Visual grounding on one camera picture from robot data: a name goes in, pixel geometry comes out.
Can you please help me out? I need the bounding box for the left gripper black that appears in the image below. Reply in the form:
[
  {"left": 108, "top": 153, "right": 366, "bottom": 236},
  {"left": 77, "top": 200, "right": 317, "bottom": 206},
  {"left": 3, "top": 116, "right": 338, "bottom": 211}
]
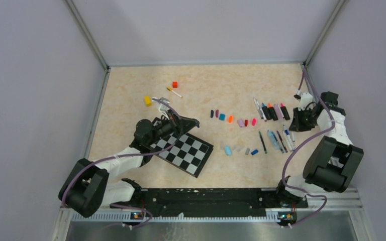
[{"left": 147, "top": 108, "right": 199, "bottom": 145}]

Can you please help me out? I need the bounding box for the white marker blue band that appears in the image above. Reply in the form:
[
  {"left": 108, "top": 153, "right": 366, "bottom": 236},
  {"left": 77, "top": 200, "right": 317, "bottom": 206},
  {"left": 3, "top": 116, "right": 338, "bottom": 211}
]
[{"left": 282, "top": 125, "right": 296, "bottom": 152}]

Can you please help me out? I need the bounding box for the pale purple highlighter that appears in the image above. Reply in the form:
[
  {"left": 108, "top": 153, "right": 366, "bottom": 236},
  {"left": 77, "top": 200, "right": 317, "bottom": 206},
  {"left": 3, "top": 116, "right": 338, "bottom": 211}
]
[{"left": 274, "top": 104, "right": 283, "bottom": 120}]

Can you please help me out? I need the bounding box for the thin dark pen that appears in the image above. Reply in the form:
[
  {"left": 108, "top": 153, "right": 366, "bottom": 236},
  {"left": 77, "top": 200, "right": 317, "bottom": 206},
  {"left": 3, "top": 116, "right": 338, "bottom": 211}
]
[{"left": 276, "top": 130, "right": 288, "bottom": 153}]

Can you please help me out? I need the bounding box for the black highlighter pink cap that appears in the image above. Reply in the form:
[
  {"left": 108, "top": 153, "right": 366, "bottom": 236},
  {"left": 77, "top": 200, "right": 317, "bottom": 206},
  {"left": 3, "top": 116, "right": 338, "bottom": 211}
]
[{"left": 279, "top": 103, "right": 291, "bottom": 121}]

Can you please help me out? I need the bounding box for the light blue eraser bar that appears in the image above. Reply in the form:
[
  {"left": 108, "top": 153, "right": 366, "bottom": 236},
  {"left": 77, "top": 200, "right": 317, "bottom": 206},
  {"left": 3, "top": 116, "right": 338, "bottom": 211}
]
[{"left": 267, "top": 130, "right": 279, "bottom": 150}]

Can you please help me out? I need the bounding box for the black highlighter orange cap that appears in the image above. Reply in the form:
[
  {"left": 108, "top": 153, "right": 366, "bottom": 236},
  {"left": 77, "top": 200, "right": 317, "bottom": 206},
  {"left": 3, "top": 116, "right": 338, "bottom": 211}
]
[{"left": 267, "top": 103, "right": 278, "bottom": 121}]

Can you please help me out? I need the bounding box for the black white chessboard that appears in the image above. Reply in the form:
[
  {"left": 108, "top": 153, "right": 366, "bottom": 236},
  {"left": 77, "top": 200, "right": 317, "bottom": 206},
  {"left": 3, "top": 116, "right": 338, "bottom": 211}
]
[{"left": 151, "top": 133, "right": 214, "bottom": 178}]

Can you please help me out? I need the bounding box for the white marker magenta end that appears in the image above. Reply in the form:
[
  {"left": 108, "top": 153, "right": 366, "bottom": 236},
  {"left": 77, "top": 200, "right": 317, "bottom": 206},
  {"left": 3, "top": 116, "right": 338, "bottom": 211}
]
[{"left": 261, "top": 109, "right": 267, "bottom": 122}]

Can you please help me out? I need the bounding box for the black highlighter blue tip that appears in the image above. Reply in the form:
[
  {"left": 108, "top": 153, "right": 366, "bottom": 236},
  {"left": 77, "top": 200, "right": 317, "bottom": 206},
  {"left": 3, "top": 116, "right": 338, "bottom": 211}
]
[{"left": 261, "top": 103, "right": 272, "bottom": 120}]

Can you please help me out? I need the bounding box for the black gel pen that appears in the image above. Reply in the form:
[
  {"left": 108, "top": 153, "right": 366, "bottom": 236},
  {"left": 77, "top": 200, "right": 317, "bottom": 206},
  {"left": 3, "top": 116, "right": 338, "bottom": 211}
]
[{"left": 258, "top": 131, "right": 268, "bottom": 154}]

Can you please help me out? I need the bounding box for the blue cap of marker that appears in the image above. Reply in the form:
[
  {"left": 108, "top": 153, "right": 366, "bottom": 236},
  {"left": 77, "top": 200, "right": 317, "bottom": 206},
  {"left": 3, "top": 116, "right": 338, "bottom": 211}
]
[{"left": 251, "top": 149, "right": 258, "bottom": 156}]

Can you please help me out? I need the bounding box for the light blue highlighter cap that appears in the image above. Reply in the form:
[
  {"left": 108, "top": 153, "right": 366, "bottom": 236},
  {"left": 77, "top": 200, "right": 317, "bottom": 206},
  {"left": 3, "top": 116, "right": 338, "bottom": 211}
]
[{"left": 224, "top": 146, "right": 232, "bottom": 156}]

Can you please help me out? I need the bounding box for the pale purple highlighter cap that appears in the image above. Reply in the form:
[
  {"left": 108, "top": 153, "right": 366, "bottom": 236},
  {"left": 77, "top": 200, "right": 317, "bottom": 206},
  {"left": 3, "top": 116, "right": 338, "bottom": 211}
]
[{"left": 237, "top": 119, "right": 245, "bottom": 128}]

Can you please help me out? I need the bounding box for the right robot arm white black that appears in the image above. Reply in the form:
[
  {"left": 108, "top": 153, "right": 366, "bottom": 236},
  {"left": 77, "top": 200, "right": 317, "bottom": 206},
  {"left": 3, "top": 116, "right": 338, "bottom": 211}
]
[{"left": 274, "top": 91, "right": 364, "bottom": 207}]

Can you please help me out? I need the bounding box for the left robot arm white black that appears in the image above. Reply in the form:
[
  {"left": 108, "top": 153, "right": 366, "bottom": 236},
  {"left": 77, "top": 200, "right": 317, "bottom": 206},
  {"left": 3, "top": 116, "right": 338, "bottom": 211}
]
[{"left": 58, "top": 114, "right": 200, "bottom": 217}]

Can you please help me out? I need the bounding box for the yellow block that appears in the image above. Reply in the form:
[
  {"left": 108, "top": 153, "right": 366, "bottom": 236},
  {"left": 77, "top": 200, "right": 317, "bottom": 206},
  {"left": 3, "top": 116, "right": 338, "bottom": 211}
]
[{"left": 144, "top": 96, "right": 152, "bottom": 107}]

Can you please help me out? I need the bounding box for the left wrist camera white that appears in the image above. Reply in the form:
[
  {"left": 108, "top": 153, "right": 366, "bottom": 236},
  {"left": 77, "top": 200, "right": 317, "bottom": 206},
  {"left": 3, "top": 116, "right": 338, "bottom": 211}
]
[{"left": 151, "top": 97, "right": 170, "bottom": 118}]

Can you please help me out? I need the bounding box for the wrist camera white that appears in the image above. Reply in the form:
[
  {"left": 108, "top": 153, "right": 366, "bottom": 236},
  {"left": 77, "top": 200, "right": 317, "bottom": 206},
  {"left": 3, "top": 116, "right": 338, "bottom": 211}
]
[
  {"left": 151, "top": 97, "right": 170, "bottom": 118},
  {"left": 294, "top": 91, "right": 314, "bottom": 111}
]

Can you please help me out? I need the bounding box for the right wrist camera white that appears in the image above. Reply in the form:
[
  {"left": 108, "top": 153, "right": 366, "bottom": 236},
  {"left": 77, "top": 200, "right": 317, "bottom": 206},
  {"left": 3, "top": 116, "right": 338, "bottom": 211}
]
[{"left": 294, "top": 91, "right": 314, "bottom": 111}]

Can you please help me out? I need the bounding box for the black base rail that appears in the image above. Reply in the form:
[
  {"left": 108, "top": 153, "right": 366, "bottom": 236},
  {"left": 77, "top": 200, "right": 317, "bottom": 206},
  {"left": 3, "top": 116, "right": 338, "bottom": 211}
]
[{"left": 110, "top": 188, "right": 309, "bottom": 219}]

